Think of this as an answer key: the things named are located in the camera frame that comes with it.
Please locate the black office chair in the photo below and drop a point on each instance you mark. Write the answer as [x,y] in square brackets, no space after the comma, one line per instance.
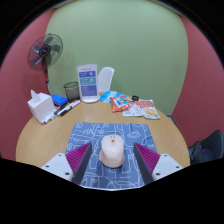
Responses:
[210,148]

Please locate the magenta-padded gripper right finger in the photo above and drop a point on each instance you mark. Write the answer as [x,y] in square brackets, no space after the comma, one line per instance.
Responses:
[163,163]

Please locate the pale pink computer mouse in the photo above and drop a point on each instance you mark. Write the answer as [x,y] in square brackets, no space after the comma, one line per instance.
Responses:
[112,151]

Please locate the blue patterned mouse pad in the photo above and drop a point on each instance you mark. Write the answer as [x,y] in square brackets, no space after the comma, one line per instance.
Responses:
[90,131]

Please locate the blue whiteboard eraser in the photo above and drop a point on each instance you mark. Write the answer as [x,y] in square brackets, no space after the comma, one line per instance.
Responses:
[60,100]

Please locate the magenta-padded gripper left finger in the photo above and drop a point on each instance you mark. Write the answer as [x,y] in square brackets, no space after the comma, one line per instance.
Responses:
[60,163]

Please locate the acrylic sign stand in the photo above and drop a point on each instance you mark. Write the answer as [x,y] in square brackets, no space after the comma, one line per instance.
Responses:
[88,83]

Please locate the light blue packet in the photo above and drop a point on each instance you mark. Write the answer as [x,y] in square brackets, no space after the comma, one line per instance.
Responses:
[107,96]

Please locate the standing fan with red pole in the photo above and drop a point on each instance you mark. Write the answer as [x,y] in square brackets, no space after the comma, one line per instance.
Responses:
[44,51]

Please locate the whiteboard marker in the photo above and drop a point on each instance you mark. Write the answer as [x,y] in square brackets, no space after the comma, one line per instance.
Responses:
[68,108]
[50,118]

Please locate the white tissue box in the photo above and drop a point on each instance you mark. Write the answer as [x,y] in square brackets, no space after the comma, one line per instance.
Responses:
[41,108]

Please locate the red snack packet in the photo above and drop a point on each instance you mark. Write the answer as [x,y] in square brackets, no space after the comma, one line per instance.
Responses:
[120,104]

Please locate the small black object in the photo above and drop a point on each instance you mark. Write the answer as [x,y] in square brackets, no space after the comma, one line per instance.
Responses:
[135,98]

